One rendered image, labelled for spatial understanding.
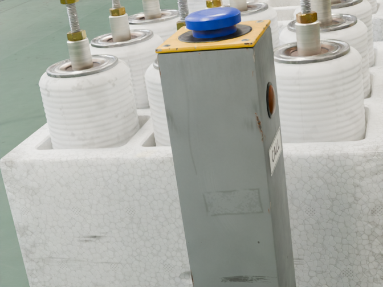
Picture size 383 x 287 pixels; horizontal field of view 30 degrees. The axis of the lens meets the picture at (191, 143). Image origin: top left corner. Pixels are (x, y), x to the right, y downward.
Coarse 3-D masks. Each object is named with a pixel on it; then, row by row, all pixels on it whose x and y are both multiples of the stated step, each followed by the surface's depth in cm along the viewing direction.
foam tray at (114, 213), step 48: (48, 144) 78; (144, 144) 72; (288, 144) 66; (336, 144) 64; (48, 192) 72; (96, 192) 71; (144, 192) 69; (288, 192) 65; (336, 192) 64; (48, 240) 75; (96, 240) 73; (144, 240) 72; (336, 240) 66
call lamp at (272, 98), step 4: (272, 88) 52; (268, 92) 51; (272, 92) 52; (268, 96) 51; (272, 96) 52; (268, 100) 51; (272, 100) 52; (272, 104) 52; (272, 108) 52; (272, 112) 52
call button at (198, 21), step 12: (204, 12) 51; (216, 12) 51; (228, 12) 50; (240, 12) 51; (192, 24) 50; (204, 24) 49; (216, 24) 49; (228, 24) 50; (204, 36) 50; (216, 36) 50
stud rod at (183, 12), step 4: (180, 0) 69; (184, 0) 69; (180, 4) 69; (184, 4) 69; (180, 8) 69; (184, 8) 69; (188, 8) 69; (180, 12) 69; (184, 12) 69; (188, 12) 69; (180, 16) 69; (184, 16) 69; (180, 20) 70; (184, 20) 69
